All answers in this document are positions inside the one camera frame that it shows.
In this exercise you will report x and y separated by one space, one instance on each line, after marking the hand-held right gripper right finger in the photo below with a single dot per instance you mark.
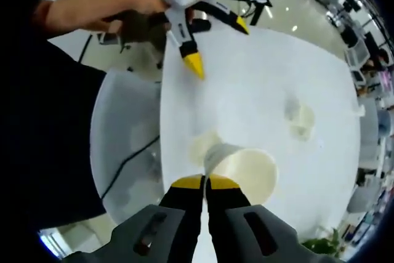
227 220

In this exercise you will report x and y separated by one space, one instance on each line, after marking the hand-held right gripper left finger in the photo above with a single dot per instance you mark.
178 220

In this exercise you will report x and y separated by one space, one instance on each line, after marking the person's left hand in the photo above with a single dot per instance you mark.
147 1

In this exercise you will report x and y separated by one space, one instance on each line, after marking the potted green plant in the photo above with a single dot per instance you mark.
323 243

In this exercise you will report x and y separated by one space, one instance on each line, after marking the person's dark clothing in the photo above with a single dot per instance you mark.
46 136

